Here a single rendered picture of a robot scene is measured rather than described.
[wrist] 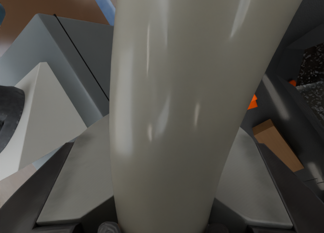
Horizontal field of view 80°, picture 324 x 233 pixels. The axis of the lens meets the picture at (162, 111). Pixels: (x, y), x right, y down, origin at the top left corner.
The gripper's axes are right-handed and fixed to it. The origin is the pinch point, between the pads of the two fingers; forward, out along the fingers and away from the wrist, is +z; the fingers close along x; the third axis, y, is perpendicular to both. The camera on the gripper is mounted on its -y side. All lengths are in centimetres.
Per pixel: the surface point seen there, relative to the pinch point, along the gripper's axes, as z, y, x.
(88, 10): 142, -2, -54
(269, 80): 96, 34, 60
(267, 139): 78, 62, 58
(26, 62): 44, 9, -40
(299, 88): 45, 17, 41
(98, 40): 60, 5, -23
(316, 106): 41, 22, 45
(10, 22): 165, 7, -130
